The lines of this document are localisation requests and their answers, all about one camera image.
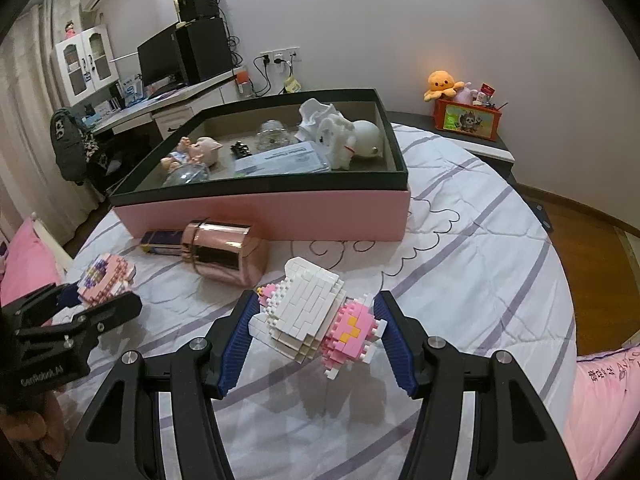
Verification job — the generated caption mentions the black computer monitor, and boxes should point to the black computer monitor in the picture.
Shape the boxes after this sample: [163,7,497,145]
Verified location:
[137,24,183,87]

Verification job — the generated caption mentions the white wall cabinet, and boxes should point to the white wall cabinet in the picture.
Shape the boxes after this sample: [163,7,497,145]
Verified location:
[52,25,119,106]

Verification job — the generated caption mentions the black hair clip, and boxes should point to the black hair clip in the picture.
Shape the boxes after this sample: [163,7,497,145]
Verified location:
[230,141,252,159]

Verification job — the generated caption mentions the dark hanging jacket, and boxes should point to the dark hanging jacket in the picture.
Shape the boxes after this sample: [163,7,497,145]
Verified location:
[50,107,100,185]

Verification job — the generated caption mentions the wall power strip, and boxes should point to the wall power strip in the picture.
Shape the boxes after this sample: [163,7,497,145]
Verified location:
[259,47,302,63]

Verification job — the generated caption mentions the black computer tower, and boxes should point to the black computer tower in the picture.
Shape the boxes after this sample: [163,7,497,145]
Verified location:
[174,18,233,86]

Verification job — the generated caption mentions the rose gold metal cup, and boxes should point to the rose gold metal cup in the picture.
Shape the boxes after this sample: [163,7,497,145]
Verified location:
[181,220,269,288]

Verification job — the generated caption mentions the pink plush toy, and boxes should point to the pink plush toy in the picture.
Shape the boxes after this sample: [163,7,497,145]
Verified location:
[452,82,478,105]

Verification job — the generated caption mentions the red cartoon storage box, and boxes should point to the red cartoon storage box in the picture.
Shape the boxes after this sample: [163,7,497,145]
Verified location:
[434,99,502,141]

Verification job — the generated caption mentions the clear glass bottle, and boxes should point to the clear glass bottle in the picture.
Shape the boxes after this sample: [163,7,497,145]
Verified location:
[255,119,295,153]

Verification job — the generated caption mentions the black bathroom scale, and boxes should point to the black bathroom scale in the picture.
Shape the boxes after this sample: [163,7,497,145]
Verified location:
[527,200,553,233]

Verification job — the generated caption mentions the beige curtain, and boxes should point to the beige curtain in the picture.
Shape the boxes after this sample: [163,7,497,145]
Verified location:
[1,0,99,244]

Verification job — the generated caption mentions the pink pillow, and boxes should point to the pink pillow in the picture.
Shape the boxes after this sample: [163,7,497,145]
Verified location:
[1,218,62,307]

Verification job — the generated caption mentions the orange lid bottle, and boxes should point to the orange lid bottle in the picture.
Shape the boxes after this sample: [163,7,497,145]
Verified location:
[234,67,255,100]

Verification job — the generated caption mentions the striped white bedsheet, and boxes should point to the striped white bedsheet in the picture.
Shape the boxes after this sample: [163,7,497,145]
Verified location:
[58,127,576,479]

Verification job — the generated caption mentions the white desk with drawers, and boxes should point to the white desk with drawers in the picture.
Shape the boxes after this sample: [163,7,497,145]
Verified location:
[92,70,240,138]

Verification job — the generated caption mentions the clear dental floss box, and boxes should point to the clear dental floss box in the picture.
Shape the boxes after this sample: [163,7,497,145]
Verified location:
[234,141,331,177]

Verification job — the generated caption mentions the clear blue capsule ball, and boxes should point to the clear blue capsule ball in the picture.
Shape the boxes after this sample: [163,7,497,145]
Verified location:
[163,162,210,188]

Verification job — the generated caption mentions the black speaker box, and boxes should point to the black speaker box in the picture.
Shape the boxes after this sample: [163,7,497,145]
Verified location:
[177,0,219,22]

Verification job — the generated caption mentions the white figurine toy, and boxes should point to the white figurine toy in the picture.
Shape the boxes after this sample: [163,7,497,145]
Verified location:
[317,114,383,170]

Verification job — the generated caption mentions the yellow snack bag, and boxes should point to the yellow snack bag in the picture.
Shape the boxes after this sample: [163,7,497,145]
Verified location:
[282,76,303,93]

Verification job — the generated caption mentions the blue gold box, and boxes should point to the blue gold box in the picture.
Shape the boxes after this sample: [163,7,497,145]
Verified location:
[139,230,183,257]

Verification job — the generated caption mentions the black white low cabinet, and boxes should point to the black white low cabinet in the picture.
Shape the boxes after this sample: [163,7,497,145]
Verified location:
[386,112,518,188]

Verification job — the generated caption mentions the small doll on cabinet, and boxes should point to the small doll on cabinet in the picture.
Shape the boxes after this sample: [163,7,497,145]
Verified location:
[64,21,76,39]

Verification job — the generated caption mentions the white handheld device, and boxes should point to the white handheld device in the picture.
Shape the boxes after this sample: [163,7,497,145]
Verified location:
[295,98,342,142]

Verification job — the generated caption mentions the black office chair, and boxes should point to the black office chair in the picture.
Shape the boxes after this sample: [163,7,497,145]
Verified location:
[86,124,163,196]

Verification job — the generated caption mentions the orange octopus plush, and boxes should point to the orange octopus plush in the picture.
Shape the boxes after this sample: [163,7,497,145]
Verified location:
[423,70,465,102]

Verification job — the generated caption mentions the pink black storage box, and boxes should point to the pink black storage box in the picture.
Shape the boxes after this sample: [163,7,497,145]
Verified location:
[110,89,410,242]

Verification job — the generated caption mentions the pink hair doll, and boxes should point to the pink hair doll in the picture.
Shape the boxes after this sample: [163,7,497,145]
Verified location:
[160,136,222,172]

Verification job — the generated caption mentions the pink purple block model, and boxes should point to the pink purple block model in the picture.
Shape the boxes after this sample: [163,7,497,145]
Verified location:
[77,252,137,308]

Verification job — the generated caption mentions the person right hand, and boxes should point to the person right hand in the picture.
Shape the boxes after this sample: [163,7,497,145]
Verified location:
[1,391,68,463]

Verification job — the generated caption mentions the pink quilt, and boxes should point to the pink quilt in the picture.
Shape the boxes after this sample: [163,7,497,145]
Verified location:
[563,346,639,479]

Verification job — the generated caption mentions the white pink block model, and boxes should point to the white pink block model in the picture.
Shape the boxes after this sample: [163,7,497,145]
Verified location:
[248,257,387,380]

